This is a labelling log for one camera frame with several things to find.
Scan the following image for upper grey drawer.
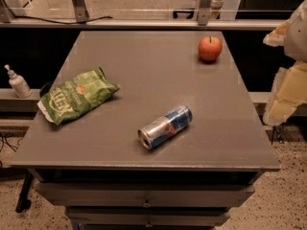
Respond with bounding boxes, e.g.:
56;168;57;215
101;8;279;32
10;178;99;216
36;183;254;208

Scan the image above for grey drawer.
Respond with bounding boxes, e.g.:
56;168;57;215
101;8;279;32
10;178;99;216
66;207;229;226
36;183;254;208

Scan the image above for lower grey drawer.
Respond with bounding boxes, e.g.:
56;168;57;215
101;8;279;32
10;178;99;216
66;207;229;226

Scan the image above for white pump bottle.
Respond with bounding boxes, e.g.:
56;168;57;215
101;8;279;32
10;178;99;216
5;64;32;99

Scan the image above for grey drawer cabinet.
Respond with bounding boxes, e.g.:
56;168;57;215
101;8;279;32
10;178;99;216
12;31;279;230

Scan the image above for red apple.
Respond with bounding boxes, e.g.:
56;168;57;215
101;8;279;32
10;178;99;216
198;36;223;61

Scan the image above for black cable on ledge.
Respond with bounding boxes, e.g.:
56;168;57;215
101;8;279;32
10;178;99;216
9;14;113;25

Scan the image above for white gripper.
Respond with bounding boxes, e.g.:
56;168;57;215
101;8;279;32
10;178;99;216
263;0;307;127

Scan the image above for metal bracket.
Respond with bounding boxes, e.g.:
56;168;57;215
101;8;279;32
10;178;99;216
72;0;89;23
198;0;212;26

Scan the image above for left metal bracket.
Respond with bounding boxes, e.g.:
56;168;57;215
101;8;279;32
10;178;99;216
72;0;89;23

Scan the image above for black floor cables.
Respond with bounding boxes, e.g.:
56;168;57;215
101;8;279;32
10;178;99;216
0;132;23;170

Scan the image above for green rice chip bag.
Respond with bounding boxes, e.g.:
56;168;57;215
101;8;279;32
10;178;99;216
37;67;119;126

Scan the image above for right metal bracket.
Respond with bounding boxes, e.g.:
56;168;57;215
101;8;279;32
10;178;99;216
198;0;212;26

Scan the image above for silver blue energy drink can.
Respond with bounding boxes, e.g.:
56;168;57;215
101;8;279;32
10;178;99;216
137;105;193;150

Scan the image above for black table leg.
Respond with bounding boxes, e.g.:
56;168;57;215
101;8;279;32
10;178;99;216
15;172;33;213

